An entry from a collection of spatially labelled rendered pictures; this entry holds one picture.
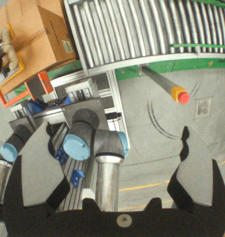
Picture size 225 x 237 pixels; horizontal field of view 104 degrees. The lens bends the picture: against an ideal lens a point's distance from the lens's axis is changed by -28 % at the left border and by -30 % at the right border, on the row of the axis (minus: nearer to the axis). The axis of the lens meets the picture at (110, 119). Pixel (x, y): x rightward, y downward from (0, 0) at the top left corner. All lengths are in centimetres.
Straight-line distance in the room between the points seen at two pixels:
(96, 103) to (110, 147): 25
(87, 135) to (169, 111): 164
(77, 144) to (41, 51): 55
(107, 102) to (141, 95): 51
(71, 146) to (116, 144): 17
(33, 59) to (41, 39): 13
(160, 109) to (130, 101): 49
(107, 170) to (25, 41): 81
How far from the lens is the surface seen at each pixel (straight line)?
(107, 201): 44
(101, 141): 47
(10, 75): 76
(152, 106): 184
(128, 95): 170
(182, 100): 69
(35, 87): 49
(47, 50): 74
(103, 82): 143
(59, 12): 121
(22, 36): 86
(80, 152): 49
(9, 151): 80
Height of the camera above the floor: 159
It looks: 59 degrees down
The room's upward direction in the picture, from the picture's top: 177 degrees counter-clockwise
